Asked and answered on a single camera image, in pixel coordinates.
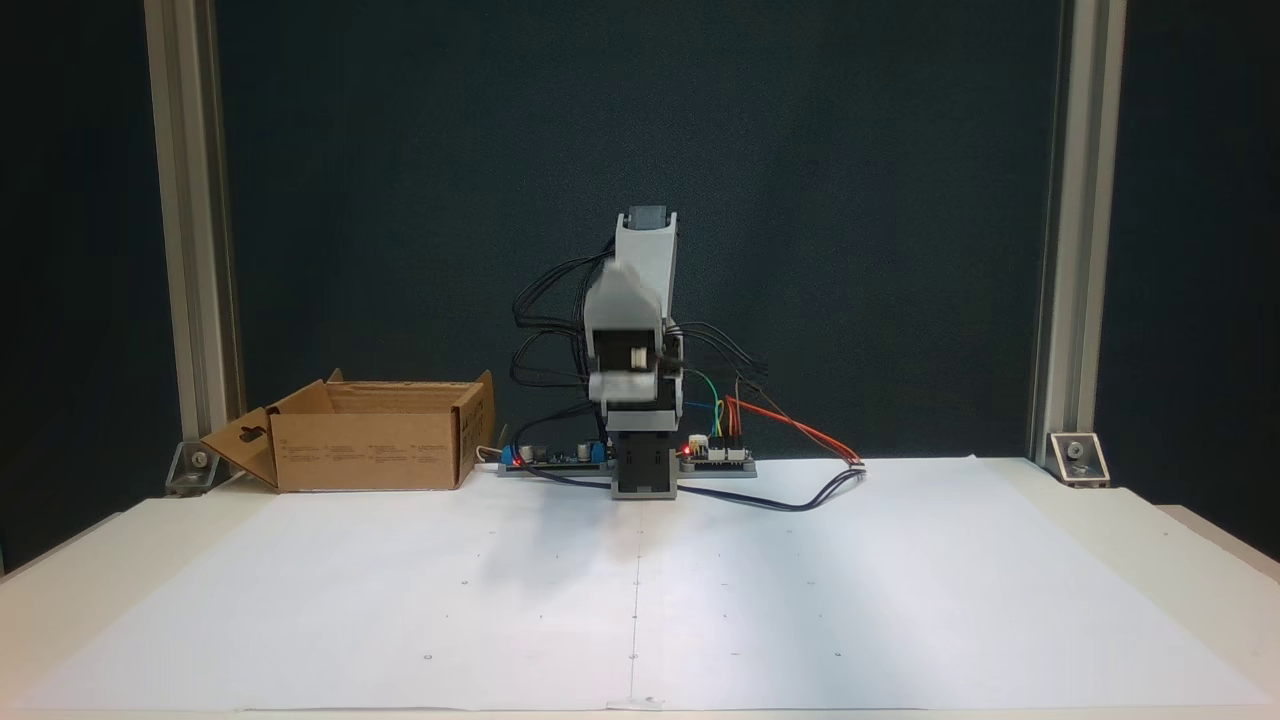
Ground metal corner bracket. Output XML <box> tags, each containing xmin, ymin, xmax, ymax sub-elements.
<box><xmin>165</xmin><ymin>438</ymin><xmax>246</xmax><ymax>498</ymax></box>
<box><xmin>1047</xmin><ymin>432</ymin><xmax>1111</xmax><ymax>489</ymax></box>

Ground orange red wires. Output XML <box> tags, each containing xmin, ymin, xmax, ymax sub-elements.
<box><xmin>722</xmin><ymin>395</ymin><xmax>867</xmax><ymax>467</ymax></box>

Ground black cable with white connector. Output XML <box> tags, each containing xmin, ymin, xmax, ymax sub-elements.
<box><xmin>520</xmin><ymin>462</ymin><xmax>867</xmax><ymax>513</ymax></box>

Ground aluminium frame post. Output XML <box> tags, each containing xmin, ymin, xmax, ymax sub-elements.
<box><xmin>143</xmin><ymin>0</ymin><xmax>246</xmax><ymax>471</ymax></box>
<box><xmin>1028</xmin><ymin>0</ymin><xmax>1129</xmax><ymax>466</ymax></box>

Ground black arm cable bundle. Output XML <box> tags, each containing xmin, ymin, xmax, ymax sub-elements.
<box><xmin>511</xmin><ymin>238</ymin><xmax>617</xmax><ymax>426</ymax></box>

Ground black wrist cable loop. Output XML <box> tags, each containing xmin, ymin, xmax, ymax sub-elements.
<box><xmin>662</xmin><ymin>320</ymin><xmax>773</xmax><ymax>401</ymax></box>

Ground green wire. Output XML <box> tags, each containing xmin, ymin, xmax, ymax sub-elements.
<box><xmin>683</xmin><ymin>369</ymin><xmax>724</xmax><ymax>441</ymax></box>

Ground open cardboard box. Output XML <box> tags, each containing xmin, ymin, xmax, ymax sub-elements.
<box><xmin>200</xmin><ymin>368</ymin><xmax>497</xmax><ymax>493</ymax></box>

